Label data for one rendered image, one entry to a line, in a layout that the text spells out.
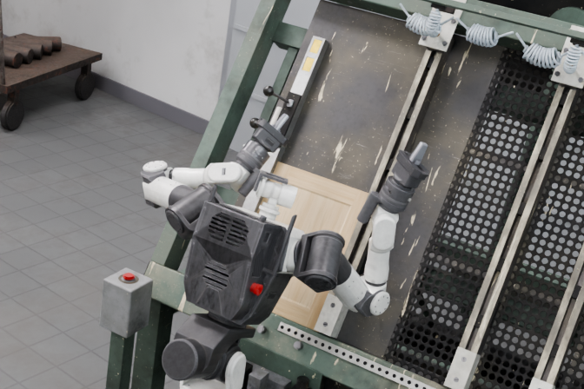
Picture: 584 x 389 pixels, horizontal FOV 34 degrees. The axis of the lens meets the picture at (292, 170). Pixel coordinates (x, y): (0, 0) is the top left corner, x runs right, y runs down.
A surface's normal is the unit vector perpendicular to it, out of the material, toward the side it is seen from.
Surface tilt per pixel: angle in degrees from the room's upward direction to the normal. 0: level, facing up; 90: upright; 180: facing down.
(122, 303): 90
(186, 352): 67
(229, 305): 82
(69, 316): 0
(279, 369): 90
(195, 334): 22
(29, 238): 0
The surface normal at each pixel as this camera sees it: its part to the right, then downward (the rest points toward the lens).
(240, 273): -0.46, 0.11
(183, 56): -0.61, 0.20
